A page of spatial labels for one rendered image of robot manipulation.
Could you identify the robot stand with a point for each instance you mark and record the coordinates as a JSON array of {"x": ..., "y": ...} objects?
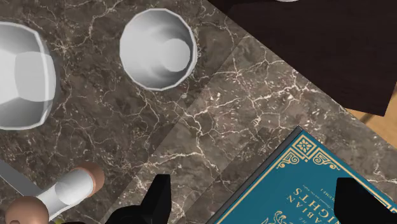
[{"x": 325, "y": 40}]

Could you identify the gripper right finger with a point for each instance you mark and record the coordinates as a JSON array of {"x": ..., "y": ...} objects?
[{"x": 356, "y": 204}]

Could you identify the white cup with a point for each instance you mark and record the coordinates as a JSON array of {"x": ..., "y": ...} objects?
[{"x": 149, "y": 52}]

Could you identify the grey flat blade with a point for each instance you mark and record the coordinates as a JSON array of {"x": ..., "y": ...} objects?
[{"x": 17, "y": 180}]

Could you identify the white bowl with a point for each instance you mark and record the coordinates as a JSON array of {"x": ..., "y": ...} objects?
[{"x": 21, "y": 77}]

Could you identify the white cylinder with brown ends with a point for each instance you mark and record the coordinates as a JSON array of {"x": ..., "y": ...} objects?
[{"x": 73, "y": 187}]

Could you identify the teal book with gold ornament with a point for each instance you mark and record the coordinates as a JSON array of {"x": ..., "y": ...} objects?
[{"x": 294, "y": 192}]

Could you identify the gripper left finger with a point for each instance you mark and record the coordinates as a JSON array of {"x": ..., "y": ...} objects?
[{"x": 159, "y": 198}]

